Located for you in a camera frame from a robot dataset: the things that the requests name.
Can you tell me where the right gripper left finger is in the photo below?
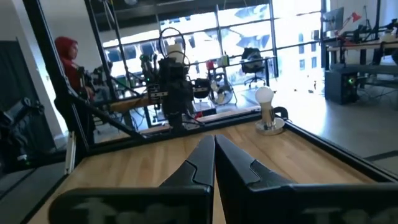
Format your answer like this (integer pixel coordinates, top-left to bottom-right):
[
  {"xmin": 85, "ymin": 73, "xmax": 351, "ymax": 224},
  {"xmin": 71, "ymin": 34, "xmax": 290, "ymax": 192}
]
[{"xmin": 49, "ymin": 134, "xmax": 216, "ymax": 224}]

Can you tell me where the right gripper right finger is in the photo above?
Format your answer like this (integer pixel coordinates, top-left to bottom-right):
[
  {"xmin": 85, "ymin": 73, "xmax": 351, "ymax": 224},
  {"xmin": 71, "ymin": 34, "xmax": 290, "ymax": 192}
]
[{"xmin": 215, "ymin": 134, "xmax": 398, "ymax": 224}]

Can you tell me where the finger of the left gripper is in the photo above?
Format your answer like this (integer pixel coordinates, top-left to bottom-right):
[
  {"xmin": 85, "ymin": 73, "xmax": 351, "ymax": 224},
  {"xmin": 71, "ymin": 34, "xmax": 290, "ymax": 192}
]
[
  {"xmin": 146, "ymin": 82, "xmax": 164, "ymax": 98},
  {"xmin": 189, "ymin": 78, "xmax": 213, "ymax": 100}
]

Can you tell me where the white floor fan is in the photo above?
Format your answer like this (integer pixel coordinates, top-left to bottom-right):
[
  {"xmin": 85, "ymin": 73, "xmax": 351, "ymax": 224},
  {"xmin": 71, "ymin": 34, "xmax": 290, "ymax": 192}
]
[{"xmin": 208, "ymin": 73, "xmax": 238, "ymax": 106}]

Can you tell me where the clear glass dish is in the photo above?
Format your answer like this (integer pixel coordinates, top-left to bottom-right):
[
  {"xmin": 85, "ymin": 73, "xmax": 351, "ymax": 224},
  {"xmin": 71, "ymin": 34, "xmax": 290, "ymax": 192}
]
[{"xmin": 254, "ymin": 117, "xmax": 285, "ymax": 136}]

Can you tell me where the black office chair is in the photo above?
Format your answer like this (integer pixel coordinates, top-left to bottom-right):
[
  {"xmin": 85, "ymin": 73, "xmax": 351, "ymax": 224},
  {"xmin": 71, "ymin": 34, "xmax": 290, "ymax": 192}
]
[{"xmin": 241, "ymin": 47, "xmax": 269, "ymax": 90}]

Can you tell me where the white light bulb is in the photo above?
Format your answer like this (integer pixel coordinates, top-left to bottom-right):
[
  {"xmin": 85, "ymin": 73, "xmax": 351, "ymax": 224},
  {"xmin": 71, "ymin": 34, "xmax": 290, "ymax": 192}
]
[{"xmin": 254, "ymin": 86, "xmax": 275, "ymax": 127}]

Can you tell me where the person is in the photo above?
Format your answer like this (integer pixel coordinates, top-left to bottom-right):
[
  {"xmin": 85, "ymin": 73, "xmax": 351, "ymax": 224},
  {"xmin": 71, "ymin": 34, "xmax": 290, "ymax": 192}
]
[{"xmin": 53, "ymin": 36, "xmax": 96, "ymax": 101}]

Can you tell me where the silver aluminium bar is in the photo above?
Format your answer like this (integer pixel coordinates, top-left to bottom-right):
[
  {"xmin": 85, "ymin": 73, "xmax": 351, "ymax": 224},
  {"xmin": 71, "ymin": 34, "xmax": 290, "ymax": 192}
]
[{"xmin": 64, "ymin": 130, "xmax": 78, "ymax": 175}]

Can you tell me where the black computer tower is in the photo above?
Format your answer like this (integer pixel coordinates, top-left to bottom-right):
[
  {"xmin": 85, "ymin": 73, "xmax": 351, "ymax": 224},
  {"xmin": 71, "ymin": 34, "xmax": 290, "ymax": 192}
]
[{"xmin": 323, "ymin": 66, "xmax": 362, "ymax": 106}]

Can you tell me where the grey computer monitor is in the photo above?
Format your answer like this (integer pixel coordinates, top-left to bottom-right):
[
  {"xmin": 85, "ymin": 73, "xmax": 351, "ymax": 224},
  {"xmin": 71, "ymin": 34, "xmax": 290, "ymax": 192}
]
[{"xmin": 321, "ymin": 6, "xmax": 345, "ymax": 32}]

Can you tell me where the wooden desk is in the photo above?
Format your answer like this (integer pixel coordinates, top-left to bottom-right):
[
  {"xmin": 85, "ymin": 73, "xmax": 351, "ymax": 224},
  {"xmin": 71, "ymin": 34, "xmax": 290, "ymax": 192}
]
[{"xmin": 325, "ymin": 40, "xmax": 398, "ymax": 68}]

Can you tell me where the red desk lamp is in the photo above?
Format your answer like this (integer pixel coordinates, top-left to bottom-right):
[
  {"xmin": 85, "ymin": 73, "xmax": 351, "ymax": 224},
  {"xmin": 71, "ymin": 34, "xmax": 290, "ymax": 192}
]
[{"xmin": 334, "ymin": 11, "xmax": 363, "ymax": 37}]

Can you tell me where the black cable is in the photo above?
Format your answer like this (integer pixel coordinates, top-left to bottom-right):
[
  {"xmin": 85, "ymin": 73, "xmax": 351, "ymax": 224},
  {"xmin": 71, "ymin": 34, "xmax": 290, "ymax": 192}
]
[{"xmin": 158, "ymin": 27, "xmax": 188, "ymax": 66}]

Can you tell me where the black aluminium frame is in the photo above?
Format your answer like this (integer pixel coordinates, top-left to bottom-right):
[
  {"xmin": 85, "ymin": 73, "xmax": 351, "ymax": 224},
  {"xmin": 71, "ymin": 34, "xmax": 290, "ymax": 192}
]
[{"xmin": 18, "ymin": 0, "xmax": 398, "ymax": 187}]

